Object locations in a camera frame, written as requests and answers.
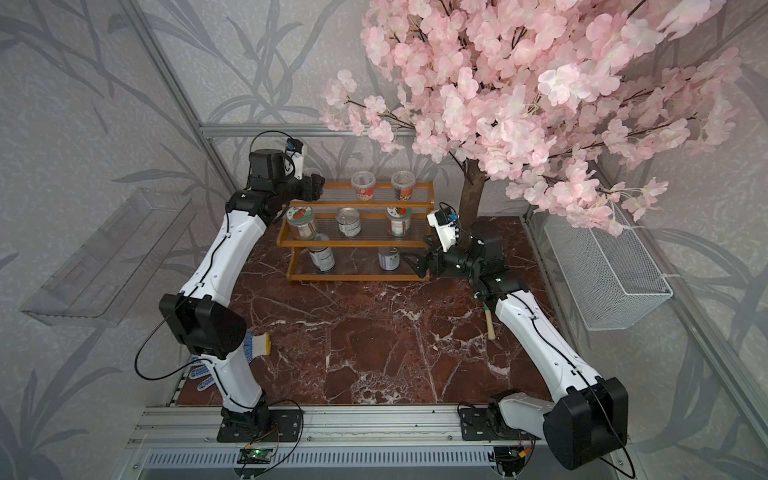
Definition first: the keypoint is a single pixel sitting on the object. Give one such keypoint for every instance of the green white tin can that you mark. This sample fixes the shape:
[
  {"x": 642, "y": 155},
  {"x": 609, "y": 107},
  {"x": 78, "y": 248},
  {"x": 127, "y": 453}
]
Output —
[{"x": 322, "y": 258}]

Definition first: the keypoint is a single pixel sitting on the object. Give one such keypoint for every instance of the blue dotted work glove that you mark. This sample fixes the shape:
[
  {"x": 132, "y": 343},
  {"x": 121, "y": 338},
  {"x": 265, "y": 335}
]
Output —
[{"x": 254, "y": 347}]

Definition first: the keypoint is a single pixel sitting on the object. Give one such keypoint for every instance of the small clear red-label seed jar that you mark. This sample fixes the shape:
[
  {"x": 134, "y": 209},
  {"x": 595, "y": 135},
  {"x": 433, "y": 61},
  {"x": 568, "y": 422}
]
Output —
[{"x": 403, "y": 183}]

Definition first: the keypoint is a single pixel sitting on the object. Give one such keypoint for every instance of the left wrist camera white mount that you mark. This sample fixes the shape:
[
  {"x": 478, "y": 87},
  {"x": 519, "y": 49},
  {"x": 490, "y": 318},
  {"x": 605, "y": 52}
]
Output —
[{"x": 294, "y": 154}]

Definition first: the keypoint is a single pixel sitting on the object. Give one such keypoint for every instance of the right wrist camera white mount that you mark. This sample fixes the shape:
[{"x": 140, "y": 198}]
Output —
[{"x": 445, "y": 223}]

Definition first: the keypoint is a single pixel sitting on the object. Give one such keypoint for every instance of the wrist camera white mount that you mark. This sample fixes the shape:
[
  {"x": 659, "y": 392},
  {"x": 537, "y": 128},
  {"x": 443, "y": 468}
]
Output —
[
  {"x": 294, "y": 154},
  {"x": 445, "y": 223}
]

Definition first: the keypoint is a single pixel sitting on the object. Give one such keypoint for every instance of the orange wooden three-tier shelf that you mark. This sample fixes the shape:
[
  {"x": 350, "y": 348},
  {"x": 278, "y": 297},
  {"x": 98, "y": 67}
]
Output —
[{"x": 356, "y": 258}]

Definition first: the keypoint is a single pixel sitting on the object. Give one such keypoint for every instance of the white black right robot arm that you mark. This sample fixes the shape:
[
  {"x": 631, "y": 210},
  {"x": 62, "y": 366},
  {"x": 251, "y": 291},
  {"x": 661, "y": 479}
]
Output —
[{"x": 587, "y": 415}]

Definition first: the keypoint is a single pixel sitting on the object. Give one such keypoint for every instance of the pink cherry blossom tree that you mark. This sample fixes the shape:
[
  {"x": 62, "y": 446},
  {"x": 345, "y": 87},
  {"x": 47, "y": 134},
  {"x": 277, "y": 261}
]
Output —
[{"x": 534, "y": 92}]

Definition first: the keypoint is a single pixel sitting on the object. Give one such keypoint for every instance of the clear acrylic wall shelf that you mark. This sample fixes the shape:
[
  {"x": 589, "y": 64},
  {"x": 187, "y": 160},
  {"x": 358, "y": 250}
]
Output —
[{"x": 99, "y": 283}]

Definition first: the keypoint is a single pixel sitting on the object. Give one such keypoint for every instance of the purple label tin can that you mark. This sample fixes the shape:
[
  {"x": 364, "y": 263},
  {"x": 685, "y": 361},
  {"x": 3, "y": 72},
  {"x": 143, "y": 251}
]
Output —
[{"x": 388, "y": 258}]

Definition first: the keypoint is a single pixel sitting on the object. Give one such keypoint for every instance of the silver green label tin can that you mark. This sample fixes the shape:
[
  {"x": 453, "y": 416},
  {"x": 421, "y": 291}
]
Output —
[{"x": 349, "y": 222}]

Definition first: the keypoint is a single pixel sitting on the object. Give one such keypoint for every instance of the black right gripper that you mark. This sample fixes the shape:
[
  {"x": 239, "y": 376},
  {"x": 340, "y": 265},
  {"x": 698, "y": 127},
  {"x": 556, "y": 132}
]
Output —
[{"x": 436, "y": 255}]

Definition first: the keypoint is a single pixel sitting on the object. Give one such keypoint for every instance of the clear jar tomato lid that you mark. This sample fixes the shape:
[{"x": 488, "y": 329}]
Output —
[{"x": 399, "y": 221}]

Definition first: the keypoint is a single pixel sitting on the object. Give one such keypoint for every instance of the aluminium front rail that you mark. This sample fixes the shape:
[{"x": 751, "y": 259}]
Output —
[{"x": 359, "y": 436}]

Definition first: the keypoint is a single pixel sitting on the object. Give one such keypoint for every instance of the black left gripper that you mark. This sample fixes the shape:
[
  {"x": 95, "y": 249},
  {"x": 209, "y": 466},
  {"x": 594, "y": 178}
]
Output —
[{"x": 313, "y": 187}]

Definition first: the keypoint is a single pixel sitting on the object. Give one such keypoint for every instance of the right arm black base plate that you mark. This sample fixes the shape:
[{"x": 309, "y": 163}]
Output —
[{"x": 480, "y": 423}]

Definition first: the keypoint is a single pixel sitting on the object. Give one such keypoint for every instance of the tall clear tomato-label jar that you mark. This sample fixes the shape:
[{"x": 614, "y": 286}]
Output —
[{"x": 301, "y": 222}]

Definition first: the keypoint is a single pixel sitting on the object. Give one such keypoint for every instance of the white wire mesh basket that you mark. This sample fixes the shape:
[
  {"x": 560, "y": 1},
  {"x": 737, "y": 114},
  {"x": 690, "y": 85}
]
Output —
[{"x": 613, "y": 281}]

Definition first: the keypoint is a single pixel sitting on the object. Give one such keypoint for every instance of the left green circuit board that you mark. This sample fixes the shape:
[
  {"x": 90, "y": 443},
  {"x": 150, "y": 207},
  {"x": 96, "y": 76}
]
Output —
[{"x": 256, "y": 456}]

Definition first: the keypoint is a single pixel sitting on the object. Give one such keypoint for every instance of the right circuit board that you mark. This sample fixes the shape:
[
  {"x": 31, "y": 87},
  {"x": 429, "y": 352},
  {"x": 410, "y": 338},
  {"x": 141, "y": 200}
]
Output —
[{"x": 509, "y": 462}]

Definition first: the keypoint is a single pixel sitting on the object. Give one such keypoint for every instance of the green scraper wooden handle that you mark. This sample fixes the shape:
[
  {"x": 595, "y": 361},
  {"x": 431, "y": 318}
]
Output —
[{"x": 491, "y": 335}]

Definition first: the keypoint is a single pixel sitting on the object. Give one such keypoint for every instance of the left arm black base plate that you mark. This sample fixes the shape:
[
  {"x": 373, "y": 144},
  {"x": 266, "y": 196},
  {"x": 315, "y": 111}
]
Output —
[{"x": 261, "y": 425}]

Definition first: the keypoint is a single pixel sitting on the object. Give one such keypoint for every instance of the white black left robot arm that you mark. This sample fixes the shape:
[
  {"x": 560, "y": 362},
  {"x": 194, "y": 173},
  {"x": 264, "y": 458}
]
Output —
[{"x": 199, "y": 315}]

